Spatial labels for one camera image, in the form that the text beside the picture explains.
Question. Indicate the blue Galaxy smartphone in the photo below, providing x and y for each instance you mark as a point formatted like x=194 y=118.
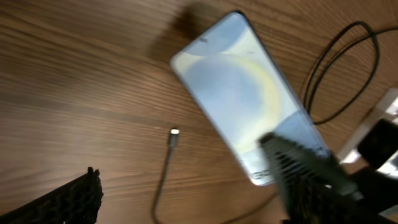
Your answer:
x=237 y=85

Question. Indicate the white power strip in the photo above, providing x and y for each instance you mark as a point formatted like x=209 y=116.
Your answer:
x=385 y=109

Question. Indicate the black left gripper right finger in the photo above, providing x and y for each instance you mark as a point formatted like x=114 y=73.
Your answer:
x=316 y=189

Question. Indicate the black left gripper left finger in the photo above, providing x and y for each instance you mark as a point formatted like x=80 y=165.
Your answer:
x=78 y=201

